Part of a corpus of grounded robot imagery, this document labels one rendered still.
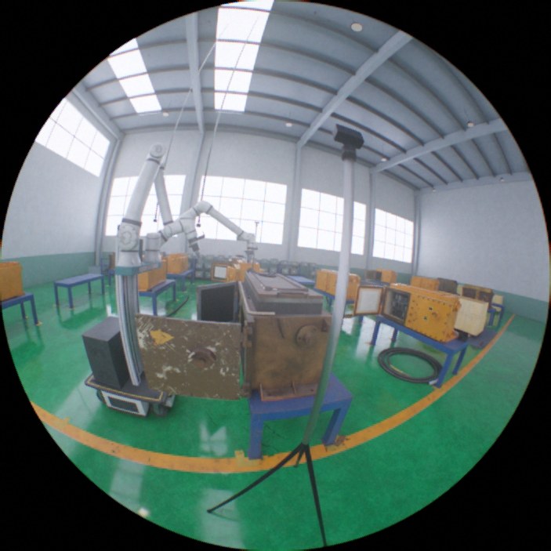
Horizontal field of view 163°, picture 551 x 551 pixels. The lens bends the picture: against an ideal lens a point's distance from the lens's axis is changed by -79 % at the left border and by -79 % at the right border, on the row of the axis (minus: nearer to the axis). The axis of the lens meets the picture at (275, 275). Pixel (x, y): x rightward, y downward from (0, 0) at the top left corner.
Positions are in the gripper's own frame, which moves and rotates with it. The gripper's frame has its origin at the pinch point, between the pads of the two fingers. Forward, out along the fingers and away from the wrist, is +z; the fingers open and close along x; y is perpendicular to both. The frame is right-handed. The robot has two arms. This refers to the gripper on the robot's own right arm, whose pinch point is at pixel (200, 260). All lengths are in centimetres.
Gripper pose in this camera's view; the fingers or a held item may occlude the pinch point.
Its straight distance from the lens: 142.7
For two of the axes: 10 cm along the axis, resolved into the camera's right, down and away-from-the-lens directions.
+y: -8.9, 3.6, -2.7
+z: 2.5, 9.0, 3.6
